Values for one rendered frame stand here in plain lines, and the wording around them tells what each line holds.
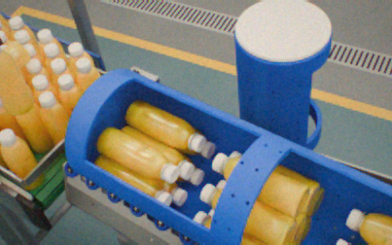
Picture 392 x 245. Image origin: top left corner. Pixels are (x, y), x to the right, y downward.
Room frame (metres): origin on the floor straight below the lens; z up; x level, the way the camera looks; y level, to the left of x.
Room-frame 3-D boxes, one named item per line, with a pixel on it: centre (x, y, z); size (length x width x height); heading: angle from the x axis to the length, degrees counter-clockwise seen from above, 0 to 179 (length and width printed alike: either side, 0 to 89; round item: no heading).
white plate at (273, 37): (1.20, -0.29, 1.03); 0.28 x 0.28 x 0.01
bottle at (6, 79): (0.95, 0.42, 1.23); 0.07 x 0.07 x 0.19
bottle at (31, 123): (1.02, 0.45, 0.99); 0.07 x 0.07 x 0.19
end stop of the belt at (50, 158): (0.99, 0.33, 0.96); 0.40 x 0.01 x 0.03; 138
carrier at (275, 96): (1.20, -0.29, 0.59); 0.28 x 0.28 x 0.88
